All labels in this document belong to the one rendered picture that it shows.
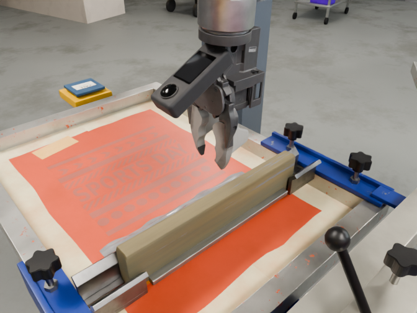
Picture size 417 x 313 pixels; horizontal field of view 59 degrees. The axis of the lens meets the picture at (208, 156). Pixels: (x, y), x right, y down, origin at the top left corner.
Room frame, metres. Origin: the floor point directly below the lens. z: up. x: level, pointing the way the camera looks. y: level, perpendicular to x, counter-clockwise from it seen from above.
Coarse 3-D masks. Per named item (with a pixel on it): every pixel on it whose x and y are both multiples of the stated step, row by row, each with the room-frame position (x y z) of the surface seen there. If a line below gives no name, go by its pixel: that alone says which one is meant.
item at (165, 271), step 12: (276, 192) 0.56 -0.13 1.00; (264, 204) 0.53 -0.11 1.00; (240, 216) 0.49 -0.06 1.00; (252, 216) 0.50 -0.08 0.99; (228, 228) 0.46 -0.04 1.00; (204, 240) 0.44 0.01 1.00; (216, 240) 0.44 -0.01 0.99; (192, 252) 0.41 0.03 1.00; (168, 264) 0.39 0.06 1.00; (180, 264) 0.39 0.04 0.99; (156, 276) 0.36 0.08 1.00
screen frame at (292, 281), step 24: (120, 96) 1.02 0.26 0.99; (144, 96) 1.05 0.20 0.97; (48, 120) 0.87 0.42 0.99; (72, 120) 0.90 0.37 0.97; (0, 144) 0.77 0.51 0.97; (0, 192) 0.57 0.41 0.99; (336, 192) 0.59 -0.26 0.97; (0, 216) 0.50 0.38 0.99; (360, 216) 0.50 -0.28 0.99; (384, 216) 0.54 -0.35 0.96; (24, 240) 0.44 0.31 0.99; (288, 264) 0.39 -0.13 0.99; (312, 264) 0.39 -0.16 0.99; (264, 288) 0.35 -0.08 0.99; (288, 288) 0.35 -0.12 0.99; (240, 312) 0.31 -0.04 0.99; (264, 312) 0.31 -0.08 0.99
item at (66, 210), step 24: (48, 144) 0.80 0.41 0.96; (96, 144) 0.80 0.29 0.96; (24, 168) 0.70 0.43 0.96; (48, 192) 0.61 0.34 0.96; (72, 216) 0.54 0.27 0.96; (96, 240) 0.47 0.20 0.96; (192, 264) 0.42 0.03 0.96; (216, 264) 0.42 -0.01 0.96; (240, 264) 0.42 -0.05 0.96; (168, 288) 0.37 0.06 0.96; (192, 288) 0.37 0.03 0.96; (216, 288) 0.37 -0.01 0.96; (144, 312) 0.33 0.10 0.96; (168, 312) 0.33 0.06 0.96; (192, 312) 0.33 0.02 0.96
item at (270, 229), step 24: (120, 120) 0.93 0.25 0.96; (144, 120) 0.93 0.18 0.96; (168, 120) 0.93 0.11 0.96; (192, 144) 0.80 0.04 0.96; (240, 168) 0.70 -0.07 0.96; (192, 192) 0.61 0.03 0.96; (264, 216) 0.54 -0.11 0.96; (288, 216) 0.54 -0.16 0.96; (312, 216) 0.54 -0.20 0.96; (240, 240) 0.47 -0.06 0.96; (264, 240) 0.47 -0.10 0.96
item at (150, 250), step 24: (264, 168) 0.55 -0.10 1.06; (288, 168) 0.58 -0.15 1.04; (216, 192) 0.48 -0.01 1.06; (240, 192) 0.49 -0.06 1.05; (264, 192) 0.54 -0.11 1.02; (192, 216) 0.43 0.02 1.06; (216, 216) 0.46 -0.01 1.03; (144, 240) 0.37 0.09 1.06; (168, 240) 0.39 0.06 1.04; (192, 240) 0.42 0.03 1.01; (120, 264) 0.36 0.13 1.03; (144, 264) 0.36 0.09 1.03
